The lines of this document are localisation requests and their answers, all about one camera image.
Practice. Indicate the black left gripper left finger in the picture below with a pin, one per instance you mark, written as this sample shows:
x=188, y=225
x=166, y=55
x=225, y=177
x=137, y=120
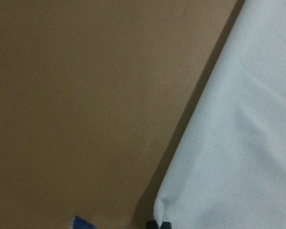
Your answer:
x=151, y=224

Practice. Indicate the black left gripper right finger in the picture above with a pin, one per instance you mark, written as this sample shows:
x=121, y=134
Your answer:
x=165, y=225

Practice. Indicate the light blue t-shirt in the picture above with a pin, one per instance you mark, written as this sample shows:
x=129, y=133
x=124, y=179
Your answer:
x=229, y=170

